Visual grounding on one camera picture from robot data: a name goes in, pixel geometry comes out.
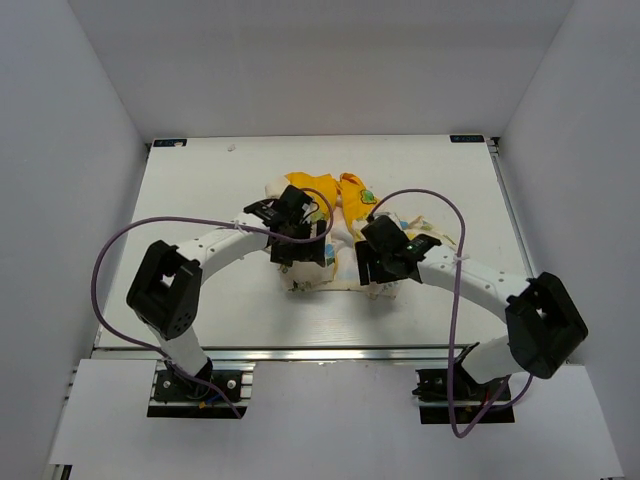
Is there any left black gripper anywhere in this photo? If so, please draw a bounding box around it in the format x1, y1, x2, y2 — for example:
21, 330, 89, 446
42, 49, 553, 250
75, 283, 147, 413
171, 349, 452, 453
270, 218, 326, 267

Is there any cream printed baby jacket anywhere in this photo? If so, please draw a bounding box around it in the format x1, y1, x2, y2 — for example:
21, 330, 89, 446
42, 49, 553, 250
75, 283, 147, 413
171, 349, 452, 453
263, 171, 457, 301

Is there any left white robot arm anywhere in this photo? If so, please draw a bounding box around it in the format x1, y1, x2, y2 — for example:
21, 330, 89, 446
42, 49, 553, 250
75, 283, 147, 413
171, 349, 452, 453
126, 185, 333, 399

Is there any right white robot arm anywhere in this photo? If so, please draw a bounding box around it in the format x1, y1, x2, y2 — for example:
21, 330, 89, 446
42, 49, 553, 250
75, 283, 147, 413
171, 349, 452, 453
356, 215, 589, 399

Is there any right blue corner label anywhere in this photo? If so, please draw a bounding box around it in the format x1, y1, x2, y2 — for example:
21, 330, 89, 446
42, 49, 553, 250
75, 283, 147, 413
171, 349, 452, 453
449, 134, 485, 143

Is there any blue corner label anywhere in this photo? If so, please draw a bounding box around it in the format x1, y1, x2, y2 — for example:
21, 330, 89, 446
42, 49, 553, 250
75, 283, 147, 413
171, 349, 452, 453
449, 134, 485, 143
152, 138, 187, 148

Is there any left blue corner label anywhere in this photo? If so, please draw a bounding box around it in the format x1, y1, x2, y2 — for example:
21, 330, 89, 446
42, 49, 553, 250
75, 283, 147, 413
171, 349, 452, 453
152, 138, 187, 148

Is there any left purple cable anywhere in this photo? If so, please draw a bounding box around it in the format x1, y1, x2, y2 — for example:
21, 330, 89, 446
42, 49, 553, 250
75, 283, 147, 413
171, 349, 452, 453
90, 187, 335, 419

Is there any purple cable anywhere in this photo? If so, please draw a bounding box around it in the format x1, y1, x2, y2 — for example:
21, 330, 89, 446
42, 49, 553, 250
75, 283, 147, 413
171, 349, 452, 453
90, 187, 335, 419
367, 187, 534, 440

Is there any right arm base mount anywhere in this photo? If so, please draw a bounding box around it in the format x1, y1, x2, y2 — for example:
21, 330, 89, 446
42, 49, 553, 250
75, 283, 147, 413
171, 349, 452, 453
412, 369, 515, 426

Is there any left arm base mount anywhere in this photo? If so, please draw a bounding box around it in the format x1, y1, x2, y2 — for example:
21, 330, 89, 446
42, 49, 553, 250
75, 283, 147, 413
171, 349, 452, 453
147, 362, 254, 420

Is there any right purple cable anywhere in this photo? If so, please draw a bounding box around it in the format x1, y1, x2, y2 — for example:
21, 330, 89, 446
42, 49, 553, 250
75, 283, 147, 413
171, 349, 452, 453
367, 187, 534, 440

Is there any aluminium table front rail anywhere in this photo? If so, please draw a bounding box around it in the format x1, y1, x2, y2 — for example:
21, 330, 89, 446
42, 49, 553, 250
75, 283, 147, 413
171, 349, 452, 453
92, 344, 531, 363

